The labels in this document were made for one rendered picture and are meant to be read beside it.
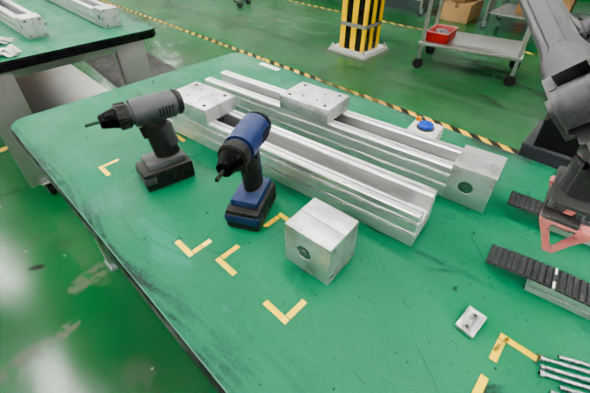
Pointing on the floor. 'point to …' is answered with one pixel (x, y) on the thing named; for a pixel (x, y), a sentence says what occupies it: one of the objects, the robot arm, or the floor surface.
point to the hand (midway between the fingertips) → (552, 232)
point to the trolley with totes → (450, 40)
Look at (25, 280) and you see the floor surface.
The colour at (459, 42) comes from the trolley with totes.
